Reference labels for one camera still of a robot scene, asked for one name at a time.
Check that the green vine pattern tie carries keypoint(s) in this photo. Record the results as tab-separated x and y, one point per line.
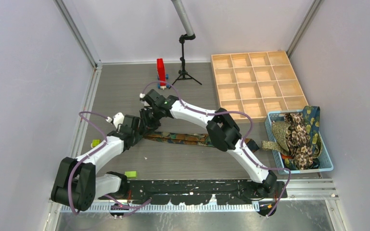
279	130

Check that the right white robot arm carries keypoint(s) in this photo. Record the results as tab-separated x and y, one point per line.
222	130

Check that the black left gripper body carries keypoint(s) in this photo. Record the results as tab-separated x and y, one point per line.
137	137

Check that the blue tie yellow leaves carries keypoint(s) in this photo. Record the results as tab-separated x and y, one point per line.
311	116

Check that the green red toy blocks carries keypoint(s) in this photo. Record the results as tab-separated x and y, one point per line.
95	143

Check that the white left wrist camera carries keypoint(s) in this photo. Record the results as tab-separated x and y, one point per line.
116	120

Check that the grey pole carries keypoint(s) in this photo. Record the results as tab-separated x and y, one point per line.
180	9

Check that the lime green block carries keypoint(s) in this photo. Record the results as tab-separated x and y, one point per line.
130	174

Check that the black tripod stand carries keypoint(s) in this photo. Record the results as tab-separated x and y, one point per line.
183	74

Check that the red toy block truck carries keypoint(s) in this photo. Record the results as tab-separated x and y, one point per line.
162	76

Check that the light blue plastic basket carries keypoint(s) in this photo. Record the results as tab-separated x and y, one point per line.
323	161

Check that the brown floral black tie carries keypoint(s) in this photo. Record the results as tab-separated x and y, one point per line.
298	141

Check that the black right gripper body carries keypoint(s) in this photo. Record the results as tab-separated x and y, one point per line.
154	110

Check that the wooden compartment tray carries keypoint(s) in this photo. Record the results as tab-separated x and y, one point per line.
257	83

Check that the aluminium front rail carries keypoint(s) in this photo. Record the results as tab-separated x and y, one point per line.
293	190

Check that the blue orange green tie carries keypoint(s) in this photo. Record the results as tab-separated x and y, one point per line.
200	139

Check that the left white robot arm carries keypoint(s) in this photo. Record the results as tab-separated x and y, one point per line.
77	185

